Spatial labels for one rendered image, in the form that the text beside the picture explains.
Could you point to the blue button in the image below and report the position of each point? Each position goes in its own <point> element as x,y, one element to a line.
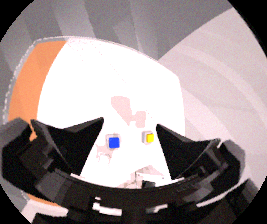
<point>113,141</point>

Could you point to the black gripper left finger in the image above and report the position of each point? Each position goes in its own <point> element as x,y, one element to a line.
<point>74,143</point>

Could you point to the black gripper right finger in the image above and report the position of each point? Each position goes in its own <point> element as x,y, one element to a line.
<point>181,152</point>

